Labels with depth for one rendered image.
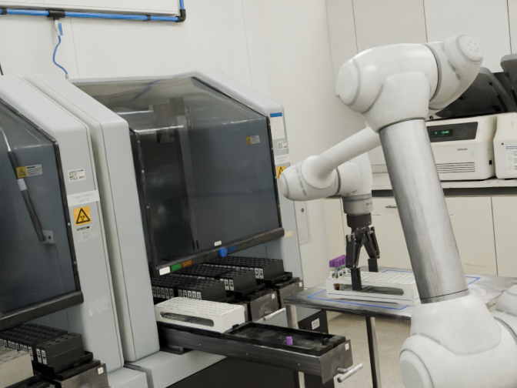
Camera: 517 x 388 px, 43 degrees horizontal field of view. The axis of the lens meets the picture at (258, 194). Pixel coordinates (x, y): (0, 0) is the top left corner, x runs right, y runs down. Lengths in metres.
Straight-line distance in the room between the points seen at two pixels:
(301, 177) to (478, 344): 0.74
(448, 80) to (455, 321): 0.51
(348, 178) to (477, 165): 2.04
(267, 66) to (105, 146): 2.36
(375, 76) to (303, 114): 3.01
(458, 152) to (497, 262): 0.66
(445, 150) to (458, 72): 2.51
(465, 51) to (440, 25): 2.81
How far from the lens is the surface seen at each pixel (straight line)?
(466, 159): 3.93
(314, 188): 1.85
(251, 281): 2.30
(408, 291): 1.94
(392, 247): 4.26
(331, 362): 1.70
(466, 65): 1.49
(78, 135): 1.86
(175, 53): 3.62
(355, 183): 1.94
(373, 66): 1.39
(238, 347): 1.83
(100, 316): 1.92
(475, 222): 3.97
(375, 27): 4.51
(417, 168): 1.39
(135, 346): 2.01
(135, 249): 1.97
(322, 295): 2.12
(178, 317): 2.05
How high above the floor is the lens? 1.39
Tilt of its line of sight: 6 degrees down
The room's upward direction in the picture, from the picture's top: 7 degrees counter-clockwise
